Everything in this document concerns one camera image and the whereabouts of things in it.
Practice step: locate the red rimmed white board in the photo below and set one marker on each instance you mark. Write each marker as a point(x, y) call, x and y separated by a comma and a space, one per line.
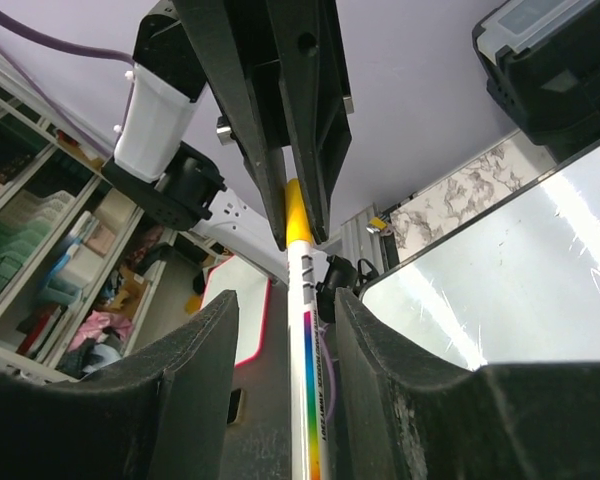
point(252, 289)

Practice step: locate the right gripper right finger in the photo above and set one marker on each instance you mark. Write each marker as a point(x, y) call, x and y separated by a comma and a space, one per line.
point(413, 415)

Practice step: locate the aluminium extrusion frame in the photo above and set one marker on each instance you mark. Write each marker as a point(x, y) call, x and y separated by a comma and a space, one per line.
point(369, 235)

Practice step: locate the black plastic toolbox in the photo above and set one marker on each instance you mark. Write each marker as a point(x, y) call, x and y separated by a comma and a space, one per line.
point(542, 60)

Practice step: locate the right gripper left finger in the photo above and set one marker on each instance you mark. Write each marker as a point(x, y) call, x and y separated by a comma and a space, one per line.
point(160, 413)

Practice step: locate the yellow marker cap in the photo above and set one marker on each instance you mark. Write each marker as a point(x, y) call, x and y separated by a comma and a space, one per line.
point(297, 224)

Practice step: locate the black framed whiteboard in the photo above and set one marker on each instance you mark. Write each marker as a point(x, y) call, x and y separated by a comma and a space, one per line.
point(521, 284)

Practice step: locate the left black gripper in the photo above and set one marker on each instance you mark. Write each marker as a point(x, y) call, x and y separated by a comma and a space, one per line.
point(278, 72)

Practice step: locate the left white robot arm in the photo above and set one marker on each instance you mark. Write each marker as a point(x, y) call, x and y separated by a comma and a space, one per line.
point(151, 163)

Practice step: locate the storage shelf with clutter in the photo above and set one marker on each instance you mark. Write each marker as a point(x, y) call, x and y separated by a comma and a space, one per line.
point(161, 309)

